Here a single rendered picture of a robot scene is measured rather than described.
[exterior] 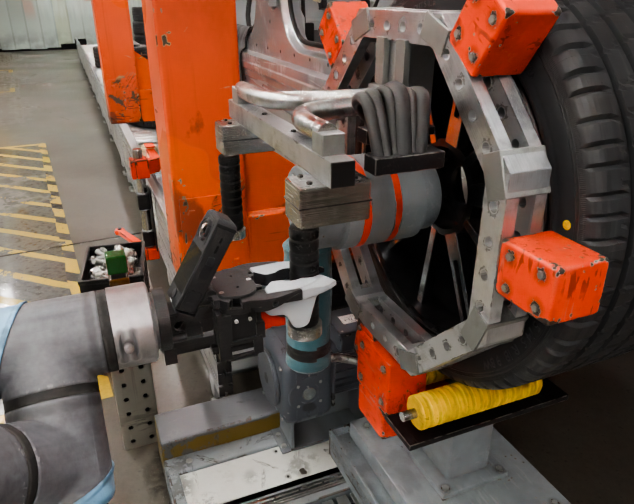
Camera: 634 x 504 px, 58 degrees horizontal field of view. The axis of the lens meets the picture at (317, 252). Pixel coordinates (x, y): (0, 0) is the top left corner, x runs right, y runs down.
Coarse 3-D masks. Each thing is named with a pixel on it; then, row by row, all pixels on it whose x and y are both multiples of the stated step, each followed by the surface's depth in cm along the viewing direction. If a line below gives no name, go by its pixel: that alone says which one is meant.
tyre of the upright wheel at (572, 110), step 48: (432, 0) 85; (576, 0) 70; (624, 0) 73; (576, 48) 66; (624, 48) 68; (528, 96) 70; (576, 96) 64; (624, 96) 65; (576, 144) 64; (624, 144) 64; (576, 192) 66; (624, 192) 65; (576, 240) 67; (624, 240) 66; (384, 288) 114; (624, 288) 70; (432, 336) 101; (528, 336) 77; (576, 336) 72; (624, 336) 78; (480, 384) 90
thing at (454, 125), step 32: (448, 96) 113; (448, 128) 90; (448, 160) 98; (448, 192) 100; (480, 192) 85; (448, 224) 98; (544, 224) 71; (384, 256) 114; (416, 256) 115; (448, 256) 117; (416, 288) 110; (448, 288) 111; (448, 320) 101
